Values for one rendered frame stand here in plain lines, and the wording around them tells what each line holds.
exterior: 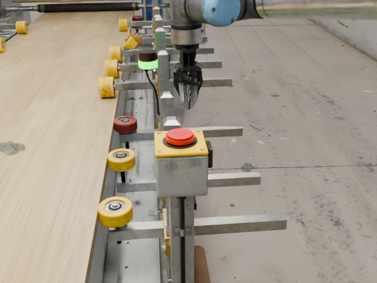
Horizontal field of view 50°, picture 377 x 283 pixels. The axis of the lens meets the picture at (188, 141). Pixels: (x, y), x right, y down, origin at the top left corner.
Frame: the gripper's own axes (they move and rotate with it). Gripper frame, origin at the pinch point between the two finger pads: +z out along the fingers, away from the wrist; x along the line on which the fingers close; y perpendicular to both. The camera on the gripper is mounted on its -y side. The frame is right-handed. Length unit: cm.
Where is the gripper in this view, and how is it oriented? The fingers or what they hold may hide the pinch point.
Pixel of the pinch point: (188, 104)
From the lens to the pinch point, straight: 130.5
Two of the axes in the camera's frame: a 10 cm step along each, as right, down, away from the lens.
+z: 0.4, 8.9, 4.5
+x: 10.0, -0.7, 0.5
